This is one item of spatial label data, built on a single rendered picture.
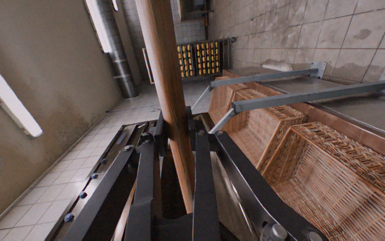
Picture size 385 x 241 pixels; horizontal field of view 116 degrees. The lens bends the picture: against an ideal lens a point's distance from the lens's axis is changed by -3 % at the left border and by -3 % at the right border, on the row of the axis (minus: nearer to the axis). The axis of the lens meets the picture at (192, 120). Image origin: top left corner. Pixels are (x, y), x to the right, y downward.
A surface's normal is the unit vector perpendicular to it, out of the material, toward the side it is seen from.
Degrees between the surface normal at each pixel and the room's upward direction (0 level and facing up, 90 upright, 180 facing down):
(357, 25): 0
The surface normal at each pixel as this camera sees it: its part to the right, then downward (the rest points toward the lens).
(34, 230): -0.11, -0.87
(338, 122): -0.99, 0.15
